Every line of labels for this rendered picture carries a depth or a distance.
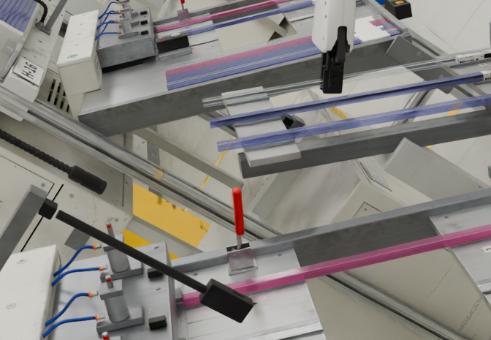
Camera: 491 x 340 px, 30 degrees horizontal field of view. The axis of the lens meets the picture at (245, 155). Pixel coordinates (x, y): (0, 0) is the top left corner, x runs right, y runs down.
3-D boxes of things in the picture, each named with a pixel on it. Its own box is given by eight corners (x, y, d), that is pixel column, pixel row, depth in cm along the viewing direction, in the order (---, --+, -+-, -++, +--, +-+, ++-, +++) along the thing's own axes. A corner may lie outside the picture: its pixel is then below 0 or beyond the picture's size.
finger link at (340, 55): (335, 9, 144) (328, 30, 148) (341, 50, 140) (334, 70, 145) (343, 9, 144) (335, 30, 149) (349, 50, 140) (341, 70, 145)
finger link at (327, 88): (324, 52, 147) (321, 92, 149) (329, 56, 144) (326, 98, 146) (343, 52, 147) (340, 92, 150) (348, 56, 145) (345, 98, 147)
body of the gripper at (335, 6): (308, -27, 148) (304, 41, 152) (321, -18, 139) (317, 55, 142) (354, -26, 149) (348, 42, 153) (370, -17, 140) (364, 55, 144)
